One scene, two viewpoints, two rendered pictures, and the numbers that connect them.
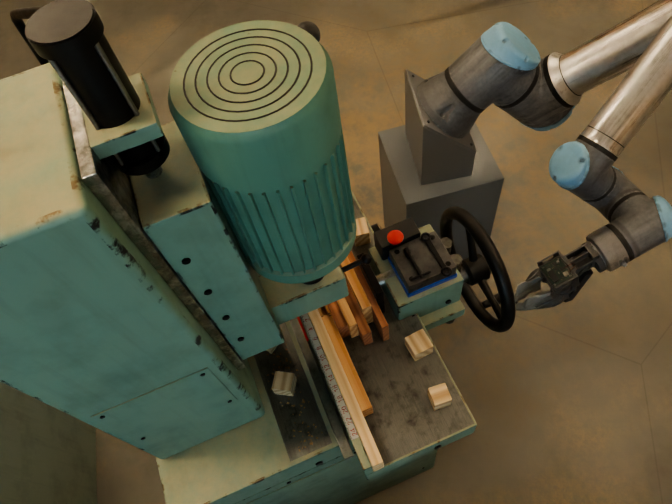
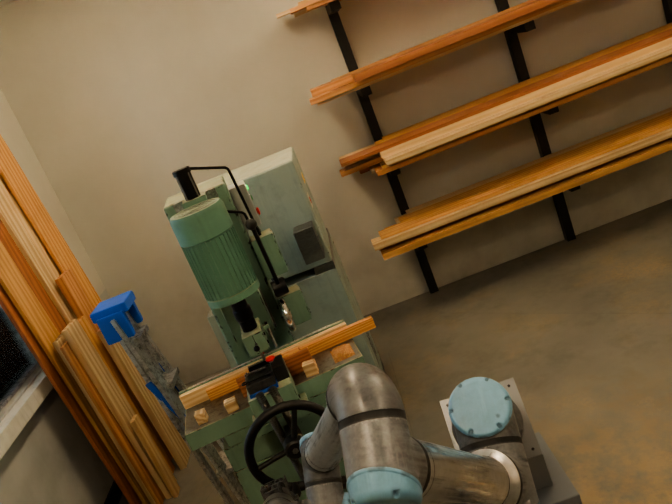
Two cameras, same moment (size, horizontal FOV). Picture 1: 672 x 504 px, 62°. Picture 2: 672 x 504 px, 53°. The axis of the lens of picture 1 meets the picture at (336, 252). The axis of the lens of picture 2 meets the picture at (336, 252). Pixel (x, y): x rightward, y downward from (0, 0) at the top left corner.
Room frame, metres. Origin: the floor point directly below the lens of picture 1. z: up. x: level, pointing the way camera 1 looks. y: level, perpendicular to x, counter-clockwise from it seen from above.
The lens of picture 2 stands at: (1.04, -1.96, 1.82)
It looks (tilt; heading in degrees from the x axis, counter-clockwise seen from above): 17 degrees down; 96
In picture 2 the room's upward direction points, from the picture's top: 22 degrees counter-clockwise
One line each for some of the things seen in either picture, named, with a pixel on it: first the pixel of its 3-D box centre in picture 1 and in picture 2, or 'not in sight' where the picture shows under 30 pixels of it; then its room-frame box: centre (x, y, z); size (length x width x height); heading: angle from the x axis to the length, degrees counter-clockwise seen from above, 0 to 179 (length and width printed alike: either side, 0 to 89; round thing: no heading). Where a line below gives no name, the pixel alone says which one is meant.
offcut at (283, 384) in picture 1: (284, 383); not in sight; (0.37, 0.16, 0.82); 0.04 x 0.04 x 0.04; 70
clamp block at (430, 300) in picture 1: (414, 274); (273, 395); (0.50, -0.14, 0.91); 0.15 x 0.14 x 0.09; 11
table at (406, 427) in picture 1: (376, 301); (276, 395); (0.48, -0.06, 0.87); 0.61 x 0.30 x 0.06; 11
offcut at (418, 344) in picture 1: (418, 345); (231, 404); (0.35, -0.11, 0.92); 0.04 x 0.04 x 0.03; 15
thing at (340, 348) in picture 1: (307, 274); (291, 357); (0.55, 0.07, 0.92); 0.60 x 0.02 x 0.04; 11
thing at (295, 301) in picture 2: not in sight; (293, 306); (0.58, 0.26, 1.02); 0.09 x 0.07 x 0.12; 11
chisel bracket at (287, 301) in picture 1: (303, 287); (256, 338); (0.46, 0.07, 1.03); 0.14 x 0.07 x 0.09; 101
